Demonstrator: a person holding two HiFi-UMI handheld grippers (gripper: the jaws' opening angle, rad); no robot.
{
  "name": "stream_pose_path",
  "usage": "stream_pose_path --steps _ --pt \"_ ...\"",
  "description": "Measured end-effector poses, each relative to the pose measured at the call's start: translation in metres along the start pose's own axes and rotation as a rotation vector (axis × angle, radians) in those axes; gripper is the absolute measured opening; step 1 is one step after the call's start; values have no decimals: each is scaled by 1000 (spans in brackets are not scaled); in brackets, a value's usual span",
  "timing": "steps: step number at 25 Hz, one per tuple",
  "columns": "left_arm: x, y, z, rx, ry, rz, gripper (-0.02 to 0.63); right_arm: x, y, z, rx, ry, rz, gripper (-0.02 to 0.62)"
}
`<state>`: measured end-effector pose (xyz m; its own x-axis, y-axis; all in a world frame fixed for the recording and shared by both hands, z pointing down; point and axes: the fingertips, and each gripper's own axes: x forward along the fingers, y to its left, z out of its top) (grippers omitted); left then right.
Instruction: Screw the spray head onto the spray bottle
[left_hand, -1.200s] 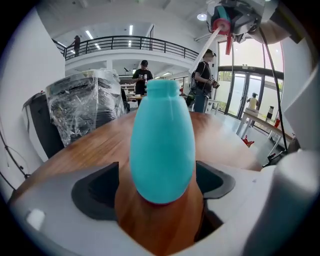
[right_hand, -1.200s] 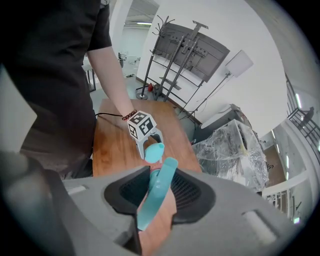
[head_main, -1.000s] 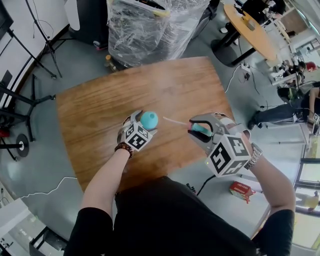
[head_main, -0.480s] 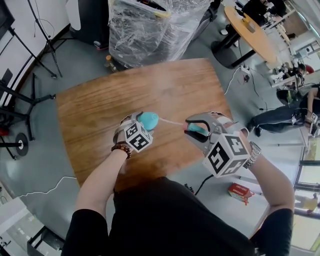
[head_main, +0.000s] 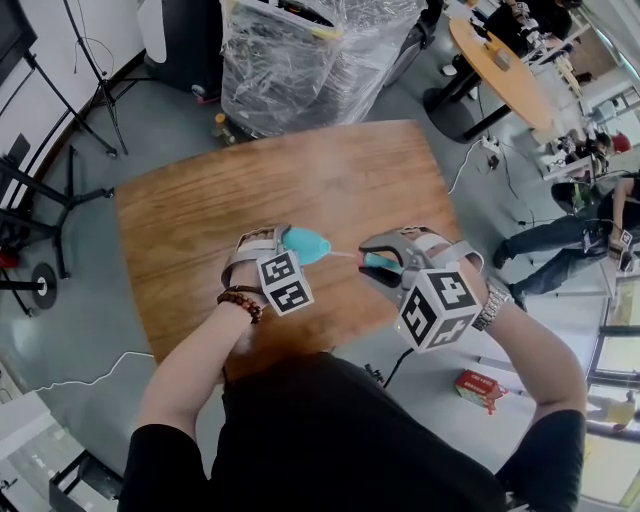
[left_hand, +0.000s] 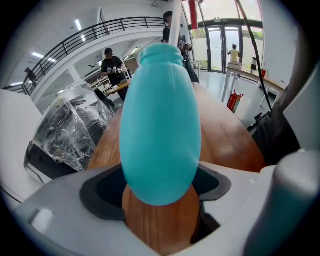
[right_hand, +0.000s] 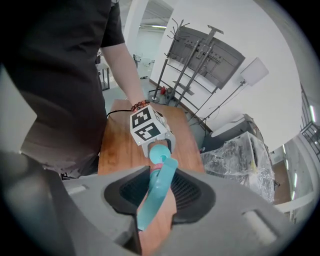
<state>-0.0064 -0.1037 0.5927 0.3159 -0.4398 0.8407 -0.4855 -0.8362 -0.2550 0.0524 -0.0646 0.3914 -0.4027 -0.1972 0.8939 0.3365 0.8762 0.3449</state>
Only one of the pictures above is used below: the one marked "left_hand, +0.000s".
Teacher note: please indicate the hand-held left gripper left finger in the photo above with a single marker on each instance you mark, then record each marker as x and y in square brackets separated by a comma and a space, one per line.
[57, 200]

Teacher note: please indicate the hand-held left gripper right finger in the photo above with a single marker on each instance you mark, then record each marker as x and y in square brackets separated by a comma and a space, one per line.
[235, 200]

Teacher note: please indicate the teal spray bottle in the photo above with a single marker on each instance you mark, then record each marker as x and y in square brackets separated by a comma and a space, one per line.
[160, 130]

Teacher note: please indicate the spray head with white tube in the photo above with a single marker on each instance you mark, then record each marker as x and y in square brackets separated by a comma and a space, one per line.
[175, 22]

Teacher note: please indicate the plastic-wrapped black goods stack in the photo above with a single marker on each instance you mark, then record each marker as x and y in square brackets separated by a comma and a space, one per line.
[67, 125]

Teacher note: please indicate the person's dark clothing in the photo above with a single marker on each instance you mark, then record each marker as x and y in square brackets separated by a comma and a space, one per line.
[275, 135]

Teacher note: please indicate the red paper bag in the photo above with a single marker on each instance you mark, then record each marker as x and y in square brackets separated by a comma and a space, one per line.
[234, 101]

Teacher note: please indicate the white-legged wooden table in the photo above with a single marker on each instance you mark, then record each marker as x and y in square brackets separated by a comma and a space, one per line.
[250, 75]

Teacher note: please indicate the flat boxes stack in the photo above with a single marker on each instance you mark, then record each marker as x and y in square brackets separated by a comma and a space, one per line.
[235, 64]

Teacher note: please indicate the black and white canister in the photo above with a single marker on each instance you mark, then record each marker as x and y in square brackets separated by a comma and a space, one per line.
[254, 65]

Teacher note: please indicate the glass double door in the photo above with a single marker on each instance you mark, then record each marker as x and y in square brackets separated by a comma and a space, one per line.
[222, 47]

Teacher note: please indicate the black balcony railing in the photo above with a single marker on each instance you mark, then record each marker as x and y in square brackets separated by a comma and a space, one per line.
[75, 40]

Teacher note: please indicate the red hanging banner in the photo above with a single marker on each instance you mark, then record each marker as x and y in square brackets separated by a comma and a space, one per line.
[192, 13]

